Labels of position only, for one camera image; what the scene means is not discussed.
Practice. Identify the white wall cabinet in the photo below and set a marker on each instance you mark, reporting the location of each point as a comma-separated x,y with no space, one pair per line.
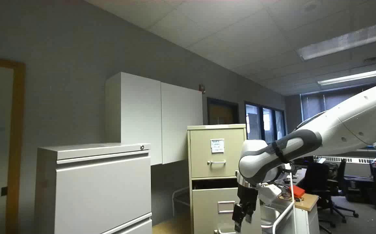
140,109

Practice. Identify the far ceiling light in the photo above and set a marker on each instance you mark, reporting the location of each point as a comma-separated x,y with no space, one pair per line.
347,78

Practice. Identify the dark window row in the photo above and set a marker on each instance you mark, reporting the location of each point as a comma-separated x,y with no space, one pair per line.
264,122

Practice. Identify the beige drawer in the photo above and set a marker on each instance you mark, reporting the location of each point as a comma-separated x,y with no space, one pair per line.
210,205
205,165

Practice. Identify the wooden top side table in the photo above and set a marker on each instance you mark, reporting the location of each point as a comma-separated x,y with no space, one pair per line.
287,216

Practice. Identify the white lateral file cabinet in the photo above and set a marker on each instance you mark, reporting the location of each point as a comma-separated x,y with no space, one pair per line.
93,188

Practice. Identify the beige filing cabinet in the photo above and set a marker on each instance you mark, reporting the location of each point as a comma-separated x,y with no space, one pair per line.
212,153

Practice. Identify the black office chair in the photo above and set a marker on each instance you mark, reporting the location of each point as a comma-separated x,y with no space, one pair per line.
327,187

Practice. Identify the beige top drawer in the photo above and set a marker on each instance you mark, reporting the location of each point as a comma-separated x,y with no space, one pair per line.
205,165

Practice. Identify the orange box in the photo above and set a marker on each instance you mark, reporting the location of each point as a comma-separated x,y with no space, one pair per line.
297,191

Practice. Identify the red fire alarm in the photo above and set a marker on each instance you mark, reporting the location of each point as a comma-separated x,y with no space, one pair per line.
201,88

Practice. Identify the wood framed whiteboard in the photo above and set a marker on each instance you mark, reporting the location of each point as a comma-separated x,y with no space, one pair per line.
11,86

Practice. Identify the dark doorway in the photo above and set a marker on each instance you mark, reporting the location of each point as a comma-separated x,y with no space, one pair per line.
221,112

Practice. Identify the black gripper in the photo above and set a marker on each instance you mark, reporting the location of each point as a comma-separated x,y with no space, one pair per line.
245,205

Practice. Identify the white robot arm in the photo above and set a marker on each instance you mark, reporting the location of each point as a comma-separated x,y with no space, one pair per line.
344,127

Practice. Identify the white paper label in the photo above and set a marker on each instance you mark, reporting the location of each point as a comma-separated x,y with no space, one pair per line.
217,145

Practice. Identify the beige bottom drawer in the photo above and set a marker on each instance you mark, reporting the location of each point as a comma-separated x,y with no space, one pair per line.
210,205

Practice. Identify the long ceiling light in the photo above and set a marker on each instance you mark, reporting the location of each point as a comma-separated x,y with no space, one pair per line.
343,41

